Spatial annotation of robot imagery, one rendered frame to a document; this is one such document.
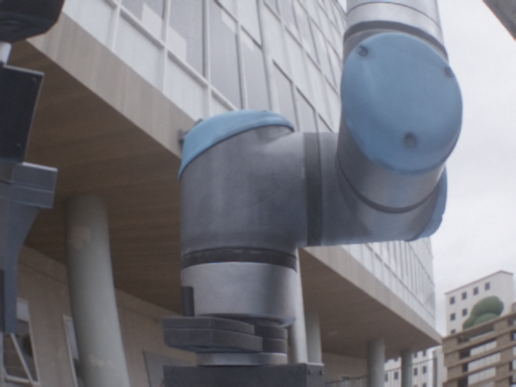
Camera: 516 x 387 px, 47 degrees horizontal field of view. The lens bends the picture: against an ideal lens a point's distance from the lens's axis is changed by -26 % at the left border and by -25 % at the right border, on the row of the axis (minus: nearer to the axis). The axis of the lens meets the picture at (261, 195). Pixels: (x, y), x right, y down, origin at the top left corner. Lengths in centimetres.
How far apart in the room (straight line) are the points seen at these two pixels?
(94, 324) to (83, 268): 63
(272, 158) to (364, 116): 15
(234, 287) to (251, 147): 11
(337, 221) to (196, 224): 10
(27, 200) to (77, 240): 706
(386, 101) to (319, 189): 15
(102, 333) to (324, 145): 664
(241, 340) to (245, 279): 6
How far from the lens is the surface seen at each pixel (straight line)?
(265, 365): 55
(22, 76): 34
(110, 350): 718
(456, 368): 529
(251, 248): 56
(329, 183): 57
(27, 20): 27
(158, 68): 772
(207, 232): 57
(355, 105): 45
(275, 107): 747
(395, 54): 46
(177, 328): 51
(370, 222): 57
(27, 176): 36
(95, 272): 732
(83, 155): 659
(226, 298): 55
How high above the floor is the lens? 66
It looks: 20 degrees up
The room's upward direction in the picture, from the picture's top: 6 degrees counter-clockwise
